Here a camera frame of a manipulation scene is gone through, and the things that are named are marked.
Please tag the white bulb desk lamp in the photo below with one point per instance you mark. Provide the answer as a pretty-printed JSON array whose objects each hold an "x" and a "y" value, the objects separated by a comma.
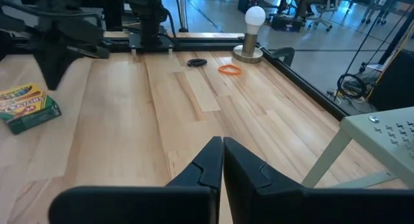
[{"x": 250, "y": 46}]

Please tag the black floor bag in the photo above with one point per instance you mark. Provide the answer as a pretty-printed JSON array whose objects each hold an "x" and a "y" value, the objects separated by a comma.
[{"x": 286, "y": 23}]

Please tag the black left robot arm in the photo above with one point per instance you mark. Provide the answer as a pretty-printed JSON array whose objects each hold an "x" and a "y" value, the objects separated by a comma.
[{"x": 148, "y": 17}]

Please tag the sage green metal riser shelf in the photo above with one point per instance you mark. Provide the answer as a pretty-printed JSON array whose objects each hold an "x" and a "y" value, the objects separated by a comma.
[{"x": 381, "y": 136}]

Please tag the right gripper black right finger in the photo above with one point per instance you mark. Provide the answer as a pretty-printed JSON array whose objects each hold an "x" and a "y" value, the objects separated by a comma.
[{"x": 291, "y": 204}]

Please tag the black computer tower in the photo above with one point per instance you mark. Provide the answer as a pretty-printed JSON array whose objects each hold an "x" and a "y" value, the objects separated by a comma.
[{"x": 247, "y": 0}]

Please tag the person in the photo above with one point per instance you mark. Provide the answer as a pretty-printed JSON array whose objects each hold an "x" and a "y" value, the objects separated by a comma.
[{"x": 307, "y": 4}]

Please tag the black equipment case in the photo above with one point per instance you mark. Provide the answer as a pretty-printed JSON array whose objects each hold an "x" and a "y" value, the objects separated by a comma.
[{"x": 394, "y": 81}]

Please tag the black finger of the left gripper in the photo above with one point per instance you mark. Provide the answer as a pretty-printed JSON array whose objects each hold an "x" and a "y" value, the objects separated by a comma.
[
  {"x": 48, "y": 68},
  {"x": 64, "y": 63}
]

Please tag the yellow red crayon box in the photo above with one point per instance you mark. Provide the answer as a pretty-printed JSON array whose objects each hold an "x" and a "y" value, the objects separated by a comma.
[{"x": 26, "y": 107}]

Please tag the white office chair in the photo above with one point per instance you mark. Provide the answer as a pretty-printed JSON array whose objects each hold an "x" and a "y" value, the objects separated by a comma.
[{"x": 323, "y": 10}]

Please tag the small black object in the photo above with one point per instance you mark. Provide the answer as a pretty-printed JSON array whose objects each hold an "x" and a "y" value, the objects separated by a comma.
[{"x": 197, "y": 62}]

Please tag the orange coil wristband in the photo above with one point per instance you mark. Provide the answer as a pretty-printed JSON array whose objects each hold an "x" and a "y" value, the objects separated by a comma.
[{"x": 229, "y": 73}]

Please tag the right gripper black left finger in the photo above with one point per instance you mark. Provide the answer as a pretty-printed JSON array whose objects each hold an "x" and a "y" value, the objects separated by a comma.
[{"x": 145, "y": 204}]

